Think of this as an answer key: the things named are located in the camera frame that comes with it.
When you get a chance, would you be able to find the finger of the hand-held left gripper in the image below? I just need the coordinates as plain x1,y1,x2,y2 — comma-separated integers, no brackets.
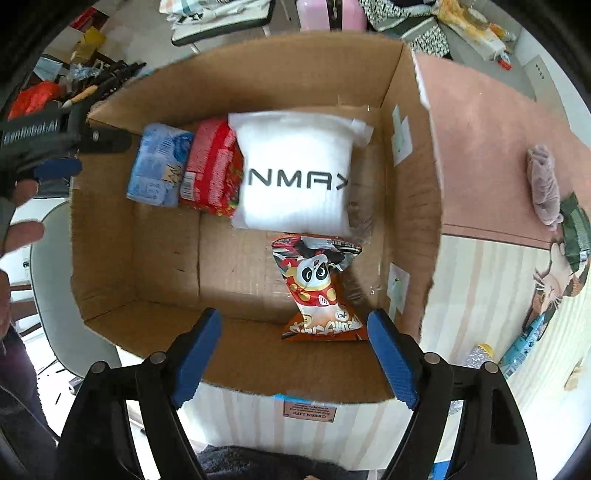
31,157,84,182
81,127,136,154

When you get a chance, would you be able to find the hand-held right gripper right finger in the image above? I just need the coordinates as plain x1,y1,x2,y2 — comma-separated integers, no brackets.
366,308,542,480

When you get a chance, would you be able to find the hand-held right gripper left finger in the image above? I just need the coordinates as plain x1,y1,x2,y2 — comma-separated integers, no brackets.
54,307,223,480

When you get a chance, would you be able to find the brown cardboard box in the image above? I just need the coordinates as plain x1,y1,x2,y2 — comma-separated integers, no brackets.
69,31,445,405

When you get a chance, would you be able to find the panda print snack bag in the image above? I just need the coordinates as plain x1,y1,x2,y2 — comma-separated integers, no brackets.
271,233,370,343

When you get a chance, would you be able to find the person's left hand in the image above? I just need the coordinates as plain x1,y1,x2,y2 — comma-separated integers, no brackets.
0,179,47,337

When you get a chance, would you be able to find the red plastic bag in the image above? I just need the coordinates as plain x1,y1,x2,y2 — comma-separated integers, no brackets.
8,81,62,121

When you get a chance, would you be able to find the blue tissue packet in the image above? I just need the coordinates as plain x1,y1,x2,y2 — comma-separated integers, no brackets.
127,122,194,208

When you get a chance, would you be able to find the pile of black tools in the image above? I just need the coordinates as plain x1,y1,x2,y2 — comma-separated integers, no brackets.
60,59,148,108

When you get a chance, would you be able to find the silver glitter pouch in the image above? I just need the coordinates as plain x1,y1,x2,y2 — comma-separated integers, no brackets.
450,347,496,416

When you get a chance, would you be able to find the yellow cardboard box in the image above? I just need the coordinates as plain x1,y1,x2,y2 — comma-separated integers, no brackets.
70,27,108,64

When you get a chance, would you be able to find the red snack packet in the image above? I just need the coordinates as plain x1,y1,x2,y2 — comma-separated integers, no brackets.
179,117,245,217

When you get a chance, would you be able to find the white office chair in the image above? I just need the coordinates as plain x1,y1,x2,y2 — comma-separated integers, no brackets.
28,198,122,376

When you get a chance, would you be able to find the dark fuzzy cloth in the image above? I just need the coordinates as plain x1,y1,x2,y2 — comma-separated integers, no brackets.
198,444,352,480

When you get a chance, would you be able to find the light blue packet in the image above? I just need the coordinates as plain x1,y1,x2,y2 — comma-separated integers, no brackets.
501,314,548,379

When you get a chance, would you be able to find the black chair with clothes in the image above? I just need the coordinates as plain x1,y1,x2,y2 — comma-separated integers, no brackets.
159,0,278,48

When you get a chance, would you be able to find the person's dark clothing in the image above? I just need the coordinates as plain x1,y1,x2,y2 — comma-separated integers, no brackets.
0,323,61,480

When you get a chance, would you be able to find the white padded pouch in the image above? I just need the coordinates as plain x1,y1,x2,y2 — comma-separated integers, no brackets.
228,109,374,235

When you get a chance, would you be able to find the grey pink crumpled cloth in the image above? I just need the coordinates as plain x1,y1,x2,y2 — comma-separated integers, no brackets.
527,144,565,226

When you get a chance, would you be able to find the pink suitcase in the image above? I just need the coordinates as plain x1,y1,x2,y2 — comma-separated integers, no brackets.
295,0,368,32

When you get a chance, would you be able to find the patterned clothes pile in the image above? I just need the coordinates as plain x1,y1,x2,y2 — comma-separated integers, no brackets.
360,0,455,60

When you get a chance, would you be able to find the yellow orange plastic bag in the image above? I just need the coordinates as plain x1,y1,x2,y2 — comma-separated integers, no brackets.
438,0,514,70

